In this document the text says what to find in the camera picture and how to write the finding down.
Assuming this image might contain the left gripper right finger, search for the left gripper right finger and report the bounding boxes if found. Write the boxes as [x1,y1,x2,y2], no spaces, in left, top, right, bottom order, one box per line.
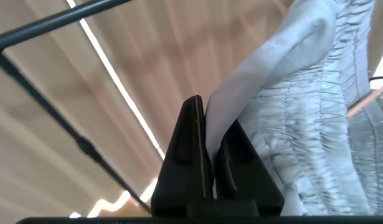
[214,119,285,217]

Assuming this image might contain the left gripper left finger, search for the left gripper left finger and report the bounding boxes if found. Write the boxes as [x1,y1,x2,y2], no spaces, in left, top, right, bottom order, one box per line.
[150,94,215,218]

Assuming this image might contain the pale grey shorts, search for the pale grey shorts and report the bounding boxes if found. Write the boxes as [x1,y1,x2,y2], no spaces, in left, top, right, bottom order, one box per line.
[204,0,377,217]

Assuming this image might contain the pink clothes hanger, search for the pink clothes hanger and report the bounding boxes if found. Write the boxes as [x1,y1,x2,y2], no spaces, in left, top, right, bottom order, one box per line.
[346,78,383,119]

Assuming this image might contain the black clothes rack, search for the black clothes rack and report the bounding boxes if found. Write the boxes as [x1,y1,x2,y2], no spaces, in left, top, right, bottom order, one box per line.
[0,0,153,216]

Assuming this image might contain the beige curtain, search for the beige curtain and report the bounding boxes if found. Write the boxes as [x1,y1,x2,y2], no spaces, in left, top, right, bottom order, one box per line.
[0,0,383,218]

